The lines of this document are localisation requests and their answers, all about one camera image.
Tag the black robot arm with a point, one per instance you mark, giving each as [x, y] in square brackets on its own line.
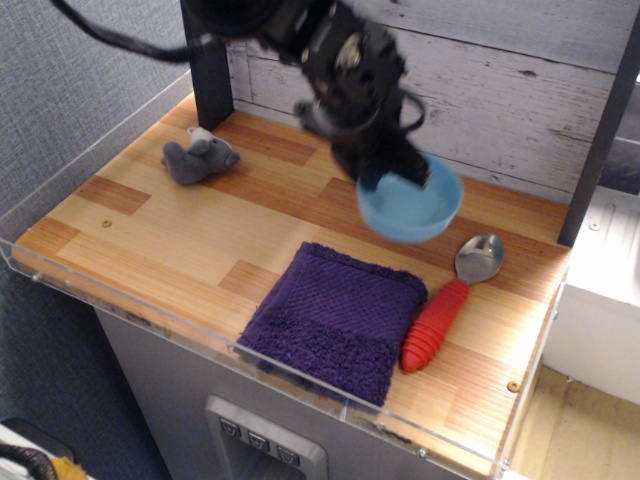
[248, 19]

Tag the clear acrylic table guard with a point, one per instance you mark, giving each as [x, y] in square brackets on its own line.
[113, 230]

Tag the yellow object at corner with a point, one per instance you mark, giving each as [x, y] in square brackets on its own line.
[66, 469]

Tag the dark grey right post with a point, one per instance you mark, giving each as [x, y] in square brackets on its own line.
[615, 107]

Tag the grey plush toy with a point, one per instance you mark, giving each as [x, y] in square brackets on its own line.
[206, 155]

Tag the red handled metal spoon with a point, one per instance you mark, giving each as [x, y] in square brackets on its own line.
[478, 260]

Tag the dark grey left post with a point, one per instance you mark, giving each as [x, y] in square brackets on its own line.
[209, 73]

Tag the grey cabinet with panel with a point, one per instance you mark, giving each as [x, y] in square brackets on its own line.
[172, 382]

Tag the purple folded towel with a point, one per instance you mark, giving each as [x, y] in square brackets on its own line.
[337, 319]

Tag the silver button control panel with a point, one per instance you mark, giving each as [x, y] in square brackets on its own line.
[250, 446]

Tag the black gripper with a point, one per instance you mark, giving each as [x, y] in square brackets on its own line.
[354, 70]

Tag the dark grey post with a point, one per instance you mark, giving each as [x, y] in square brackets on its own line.
[209, 73]
[615, 107]

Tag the light blue bowl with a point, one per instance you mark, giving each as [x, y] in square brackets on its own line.
[399, 210]

